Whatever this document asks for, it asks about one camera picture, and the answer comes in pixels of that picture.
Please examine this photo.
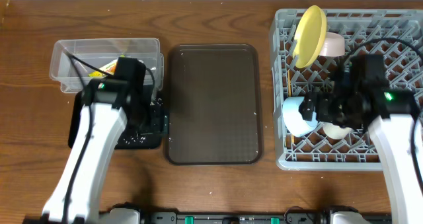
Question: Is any brown serving tray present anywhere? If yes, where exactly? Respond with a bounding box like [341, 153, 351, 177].
[165, 44, 263, 165]

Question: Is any pale green cup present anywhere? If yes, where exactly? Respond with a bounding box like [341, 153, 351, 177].
[323, 123, 352, 140]

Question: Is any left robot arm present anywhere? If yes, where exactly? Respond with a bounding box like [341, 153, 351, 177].
[23, 78, 155, 223]

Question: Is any clear plastic bin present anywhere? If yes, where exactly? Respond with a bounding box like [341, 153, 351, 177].
[50, 38, 164, 93]

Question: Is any rice food waste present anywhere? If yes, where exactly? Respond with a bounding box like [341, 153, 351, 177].
[116, 125, 163, 149]

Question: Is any pandan cake wrapper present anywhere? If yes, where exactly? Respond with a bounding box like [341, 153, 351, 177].
[88, 55, 125, 75]

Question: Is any pink white bowl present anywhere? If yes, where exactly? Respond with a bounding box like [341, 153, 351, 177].
[319, 32, 346, 57]

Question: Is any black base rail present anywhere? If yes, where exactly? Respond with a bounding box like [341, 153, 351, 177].
[98, 204, 394, 224]

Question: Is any yellow plate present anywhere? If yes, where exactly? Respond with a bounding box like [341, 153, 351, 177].
[293, 5, 327, 69]

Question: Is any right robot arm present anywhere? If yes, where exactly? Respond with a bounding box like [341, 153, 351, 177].
[283, 71, 422, 223]

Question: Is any black tray bin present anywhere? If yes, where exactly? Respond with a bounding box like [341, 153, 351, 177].
[67, 90, 165, 151]

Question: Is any grey dishwasher rack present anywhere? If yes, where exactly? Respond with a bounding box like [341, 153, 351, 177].
[269, 9, 422, 171]

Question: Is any light blue bowl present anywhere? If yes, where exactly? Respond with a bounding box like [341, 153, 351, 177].
[282, 96, 318, 137]

